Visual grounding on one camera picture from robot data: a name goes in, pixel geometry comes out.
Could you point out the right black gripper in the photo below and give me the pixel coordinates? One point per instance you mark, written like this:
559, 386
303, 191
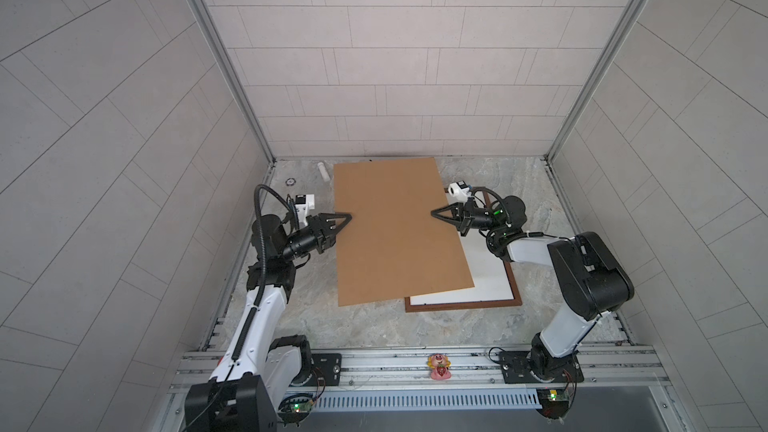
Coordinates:
466, 221

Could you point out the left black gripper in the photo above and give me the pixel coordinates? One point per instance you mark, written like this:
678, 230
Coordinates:
318, 231

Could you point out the blue poster photo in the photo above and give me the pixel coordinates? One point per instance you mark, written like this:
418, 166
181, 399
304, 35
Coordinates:
494, 283

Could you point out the brown wooden picture frame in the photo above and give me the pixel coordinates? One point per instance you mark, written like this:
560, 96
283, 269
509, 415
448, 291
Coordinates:
498, 238

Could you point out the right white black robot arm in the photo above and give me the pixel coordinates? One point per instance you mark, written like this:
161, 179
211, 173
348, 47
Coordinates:
590, 278

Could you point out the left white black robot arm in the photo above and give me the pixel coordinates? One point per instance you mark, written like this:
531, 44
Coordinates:
248, 390

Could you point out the white cylinder tube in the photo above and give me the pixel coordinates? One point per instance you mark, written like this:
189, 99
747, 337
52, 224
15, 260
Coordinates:
324, 172

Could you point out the pink toy figure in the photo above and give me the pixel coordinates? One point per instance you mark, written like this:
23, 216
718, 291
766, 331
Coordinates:
439, 366

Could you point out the left green circuit board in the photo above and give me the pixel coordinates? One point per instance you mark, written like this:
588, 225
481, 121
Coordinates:
295, 408

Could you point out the green circuit board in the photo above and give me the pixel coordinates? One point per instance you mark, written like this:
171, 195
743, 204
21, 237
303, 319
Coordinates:
295, 408
554, 403

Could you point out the right green circuit board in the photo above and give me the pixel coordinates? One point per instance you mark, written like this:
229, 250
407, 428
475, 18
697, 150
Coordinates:
554, 403

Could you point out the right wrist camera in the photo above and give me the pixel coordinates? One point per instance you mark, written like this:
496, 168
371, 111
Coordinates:
459, 191

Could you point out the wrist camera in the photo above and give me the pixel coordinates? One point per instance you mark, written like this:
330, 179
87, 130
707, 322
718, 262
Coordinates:
303, 205
459, 191

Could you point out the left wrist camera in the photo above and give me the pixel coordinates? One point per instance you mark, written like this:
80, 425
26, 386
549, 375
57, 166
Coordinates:
303, 205

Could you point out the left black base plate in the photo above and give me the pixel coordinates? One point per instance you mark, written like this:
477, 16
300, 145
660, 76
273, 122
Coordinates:
322, 369

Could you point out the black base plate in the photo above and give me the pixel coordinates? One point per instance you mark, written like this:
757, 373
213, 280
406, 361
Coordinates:
538, 367
322, 369

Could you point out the aluminium front rail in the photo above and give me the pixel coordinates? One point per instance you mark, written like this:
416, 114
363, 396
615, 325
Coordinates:
476, 367

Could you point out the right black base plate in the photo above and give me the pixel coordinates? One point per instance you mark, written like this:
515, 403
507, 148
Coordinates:
538, 367

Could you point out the white vented cable duct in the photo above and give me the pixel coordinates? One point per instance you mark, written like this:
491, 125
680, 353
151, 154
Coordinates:
427, 400

